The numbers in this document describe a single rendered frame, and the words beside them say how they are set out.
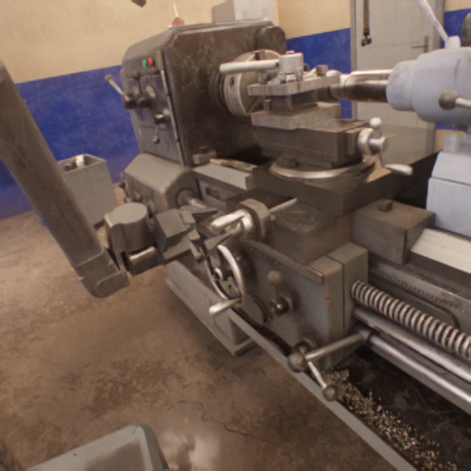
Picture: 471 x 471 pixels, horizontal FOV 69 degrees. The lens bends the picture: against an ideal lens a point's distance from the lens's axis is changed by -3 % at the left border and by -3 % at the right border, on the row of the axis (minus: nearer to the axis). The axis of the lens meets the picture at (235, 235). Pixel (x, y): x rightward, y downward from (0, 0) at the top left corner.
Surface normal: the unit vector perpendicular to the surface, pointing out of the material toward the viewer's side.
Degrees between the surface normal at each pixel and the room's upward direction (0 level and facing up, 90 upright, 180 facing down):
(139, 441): 0
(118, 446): 0
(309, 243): 90
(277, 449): 0
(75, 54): 90
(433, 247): 36
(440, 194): 90
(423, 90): 91
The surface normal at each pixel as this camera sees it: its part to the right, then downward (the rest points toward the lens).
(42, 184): 0.51, 0.55
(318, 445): -0.14, -0.88
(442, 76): -0.84, 0.29
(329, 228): 0.54, 0.31
